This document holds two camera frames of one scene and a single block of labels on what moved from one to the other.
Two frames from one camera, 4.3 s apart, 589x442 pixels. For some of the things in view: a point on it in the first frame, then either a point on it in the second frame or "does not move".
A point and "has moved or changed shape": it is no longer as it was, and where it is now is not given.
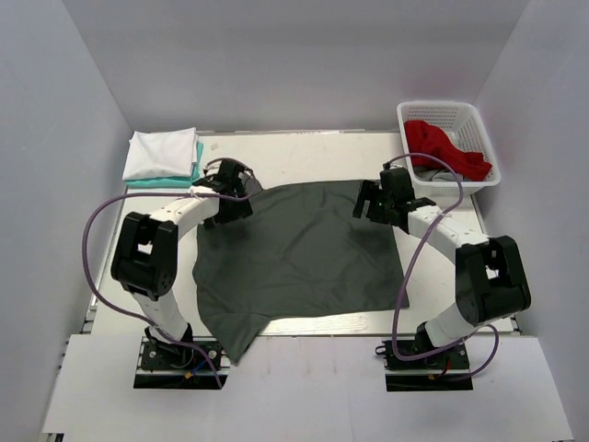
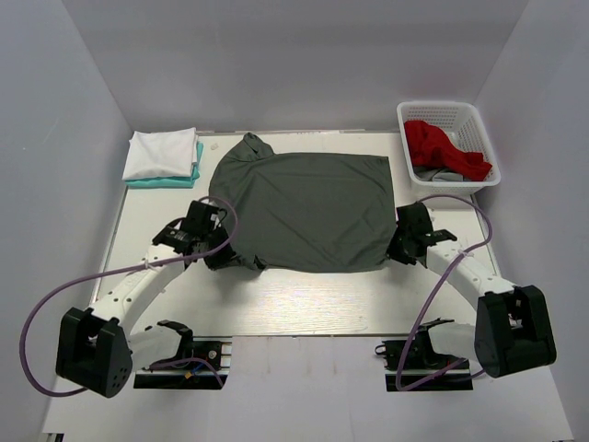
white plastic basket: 460,123 does not move
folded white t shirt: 161,152 does not move
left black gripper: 236,208 to 215,251
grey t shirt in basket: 428,174 does not move
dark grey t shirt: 301,253 has moved or changed shape
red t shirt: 422,138 does not move
